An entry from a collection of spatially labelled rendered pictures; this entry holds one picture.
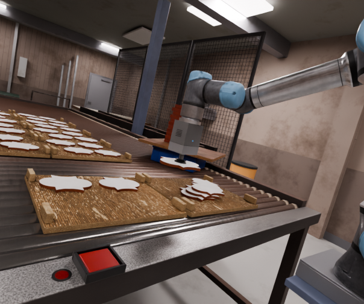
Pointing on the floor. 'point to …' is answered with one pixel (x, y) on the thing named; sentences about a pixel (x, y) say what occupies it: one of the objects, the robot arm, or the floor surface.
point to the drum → (243, 169)
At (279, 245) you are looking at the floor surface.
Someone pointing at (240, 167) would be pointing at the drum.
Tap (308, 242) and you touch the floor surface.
